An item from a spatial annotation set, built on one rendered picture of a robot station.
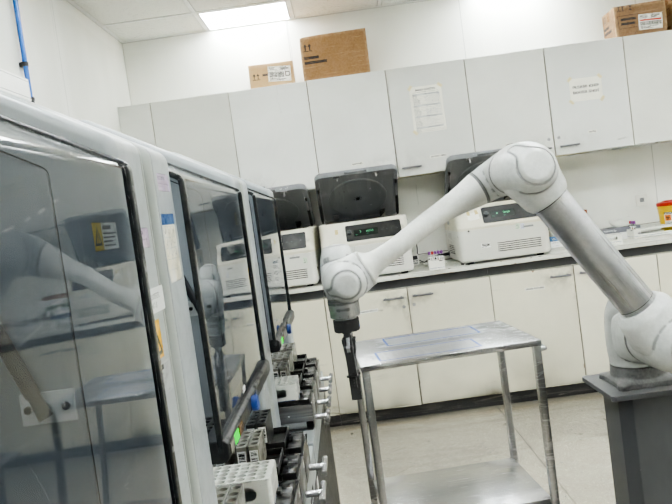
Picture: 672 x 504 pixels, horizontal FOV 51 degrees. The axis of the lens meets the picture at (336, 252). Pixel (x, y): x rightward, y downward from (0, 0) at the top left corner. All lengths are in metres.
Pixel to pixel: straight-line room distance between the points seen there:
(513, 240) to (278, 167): 1.56
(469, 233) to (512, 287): 0.42
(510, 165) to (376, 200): 2.90
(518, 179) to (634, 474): 0.97
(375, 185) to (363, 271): 2.79
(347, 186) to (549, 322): 1.52
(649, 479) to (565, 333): 2.33
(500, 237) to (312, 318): 1.26
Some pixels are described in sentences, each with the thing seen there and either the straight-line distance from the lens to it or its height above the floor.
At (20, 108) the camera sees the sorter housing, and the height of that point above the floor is 1.48.
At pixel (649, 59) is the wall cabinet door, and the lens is 5.06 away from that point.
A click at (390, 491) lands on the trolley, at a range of 2.72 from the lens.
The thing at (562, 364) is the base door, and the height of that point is 0.21.
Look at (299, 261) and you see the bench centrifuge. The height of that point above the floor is 1.06.
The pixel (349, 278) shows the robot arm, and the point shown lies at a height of 1.15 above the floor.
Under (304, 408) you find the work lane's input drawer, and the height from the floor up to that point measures 0.79.
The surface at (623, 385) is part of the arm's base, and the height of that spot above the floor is 0.72.
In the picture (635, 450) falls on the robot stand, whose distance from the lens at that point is 2.27.
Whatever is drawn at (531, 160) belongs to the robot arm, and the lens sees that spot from 1.81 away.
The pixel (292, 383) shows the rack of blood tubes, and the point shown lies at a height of 0.86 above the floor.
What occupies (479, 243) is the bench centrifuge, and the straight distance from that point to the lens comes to 4.36.
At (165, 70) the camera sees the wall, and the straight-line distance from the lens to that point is 5.14.
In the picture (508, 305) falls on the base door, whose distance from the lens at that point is 4.42.
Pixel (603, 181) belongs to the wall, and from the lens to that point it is 5.23.
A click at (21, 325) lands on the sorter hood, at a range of 0.53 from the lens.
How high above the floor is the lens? 1.31
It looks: 3 degrees down
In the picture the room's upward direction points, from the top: 8 degrees counter-clockwise
